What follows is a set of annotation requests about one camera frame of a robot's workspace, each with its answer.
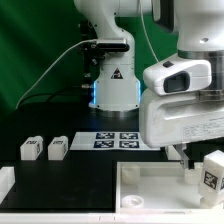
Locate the white left obstacle wall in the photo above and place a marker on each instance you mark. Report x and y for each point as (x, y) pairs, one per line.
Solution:
(7, 180)

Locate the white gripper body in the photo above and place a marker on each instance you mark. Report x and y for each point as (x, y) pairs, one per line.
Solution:
(178, 119)

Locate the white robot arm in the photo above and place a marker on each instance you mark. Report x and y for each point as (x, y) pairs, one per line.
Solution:
(200, 28)

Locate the white sheet with AprilTags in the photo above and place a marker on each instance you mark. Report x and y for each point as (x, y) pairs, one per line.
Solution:
(109, 141)

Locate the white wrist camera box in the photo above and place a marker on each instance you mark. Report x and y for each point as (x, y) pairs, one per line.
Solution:
(178, 75)

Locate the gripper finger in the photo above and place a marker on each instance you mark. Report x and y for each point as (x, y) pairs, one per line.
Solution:
(185, 161)

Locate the white square tabletop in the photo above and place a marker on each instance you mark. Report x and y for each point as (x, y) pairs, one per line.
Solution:
(143, 187)

